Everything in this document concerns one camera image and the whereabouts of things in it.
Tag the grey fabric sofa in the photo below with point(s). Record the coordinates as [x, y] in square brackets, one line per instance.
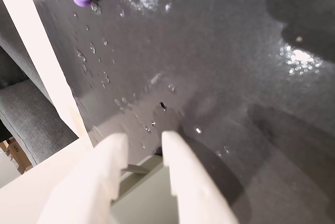
[23, 114]

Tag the grey glossy table mat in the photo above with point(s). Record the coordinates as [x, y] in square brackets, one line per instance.
[209, 51]

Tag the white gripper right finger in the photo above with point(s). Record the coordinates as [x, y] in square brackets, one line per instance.
[193, 187]

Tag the brown cardboard box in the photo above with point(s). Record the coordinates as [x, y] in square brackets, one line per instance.
[18, 156]

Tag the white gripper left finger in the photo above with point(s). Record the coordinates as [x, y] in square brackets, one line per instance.
[86, 182]

